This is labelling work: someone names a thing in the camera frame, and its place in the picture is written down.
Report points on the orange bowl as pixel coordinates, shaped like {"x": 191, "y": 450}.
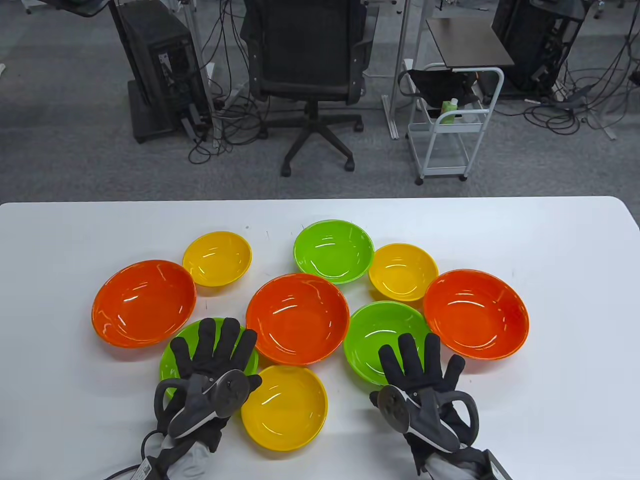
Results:
{"x": 475, "y": 315}
{"x": 142, "y": 305}
{"x": 297, "y": 320}

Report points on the yellow bowl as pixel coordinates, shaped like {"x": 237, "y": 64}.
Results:
{"x": 287, "y": 410}
{"x": 217, "y": 259}
{"x": 403, "y": 272}

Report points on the person's right hand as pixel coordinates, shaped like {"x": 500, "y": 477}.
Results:
{"x": 425, "y": 372}

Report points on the black bag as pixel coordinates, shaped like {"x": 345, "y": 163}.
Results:
{"x": 440, "y": 82}

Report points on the person's left hand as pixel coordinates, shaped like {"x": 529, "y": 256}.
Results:
{"x": 210, "y": 350}

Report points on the brown side table top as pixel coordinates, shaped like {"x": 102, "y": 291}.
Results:
{"x": 467, "y": 42}

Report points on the black computer tower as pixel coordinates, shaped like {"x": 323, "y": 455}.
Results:
{"x": 535, "y": 35}
{"x": 155, "y": 60}

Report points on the white utility cart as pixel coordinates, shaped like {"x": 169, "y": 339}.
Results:
{"x": 452, "y": 131}

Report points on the black office chair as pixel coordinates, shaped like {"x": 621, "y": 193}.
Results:
{"x": 305, "y": 50}

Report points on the grey handheld controller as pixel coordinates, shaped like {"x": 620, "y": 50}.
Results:
{"x": 395, "y": 411}
{"x": 231, "y": 396}

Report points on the green bowl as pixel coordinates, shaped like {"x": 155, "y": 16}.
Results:
{"x": 375, "y": 340}
{"x": 186, "y": 331}
{"x": 333, "y": 252}

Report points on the green bottle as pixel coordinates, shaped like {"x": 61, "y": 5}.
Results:
{"x": 448, "y": 112}

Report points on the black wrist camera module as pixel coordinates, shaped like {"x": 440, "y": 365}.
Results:
{"x": 500, "y": 467}
{"x": 144, "y": 470}

